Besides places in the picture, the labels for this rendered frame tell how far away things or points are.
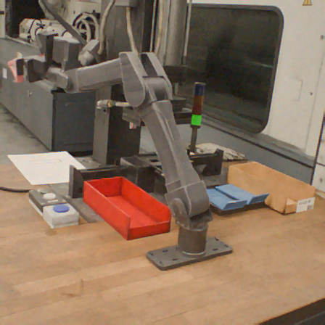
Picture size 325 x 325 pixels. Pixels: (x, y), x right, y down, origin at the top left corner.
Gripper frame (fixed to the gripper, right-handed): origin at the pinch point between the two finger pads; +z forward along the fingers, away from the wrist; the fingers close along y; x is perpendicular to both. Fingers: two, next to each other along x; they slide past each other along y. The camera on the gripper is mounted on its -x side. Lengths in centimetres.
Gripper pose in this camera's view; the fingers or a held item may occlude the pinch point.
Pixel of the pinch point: (25, 62)
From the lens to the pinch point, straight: 142.1
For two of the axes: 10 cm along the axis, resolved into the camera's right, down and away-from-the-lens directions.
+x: -0.4, 8.8, 4.7
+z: -7.4, -3.4, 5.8
